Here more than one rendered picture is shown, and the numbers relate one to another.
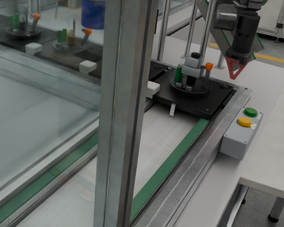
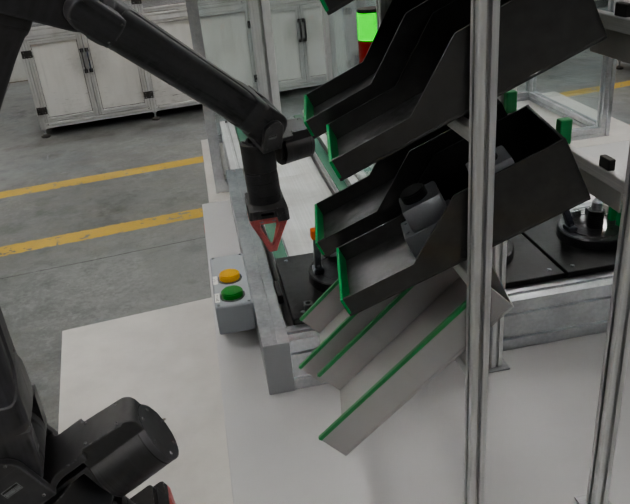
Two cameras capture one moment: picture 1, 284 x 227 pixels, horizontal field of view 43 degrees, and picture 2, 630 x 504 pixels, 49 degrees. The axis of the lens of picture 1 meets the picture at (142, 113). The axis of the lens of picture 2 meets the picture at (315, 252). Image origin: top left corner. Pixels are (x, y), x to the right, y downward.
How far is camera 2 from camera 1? 220 cm
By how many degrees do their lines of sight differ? 115
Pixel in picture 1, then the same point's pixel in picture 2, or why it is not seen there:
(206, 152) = (242, 230)
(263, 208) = not seen: outside the picture
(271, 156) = (186, 341)
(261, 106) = (253, 435)
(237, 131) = (230, 264)
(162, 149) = (297, 239)
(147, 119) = not seen: hidden behind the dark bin
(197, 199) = not seen: hidden behind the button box
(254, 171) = (198, 310)
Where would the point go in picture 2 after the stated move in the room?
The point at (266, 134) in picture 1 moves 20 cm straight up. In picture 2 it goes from (210, 373) to (191, 276)
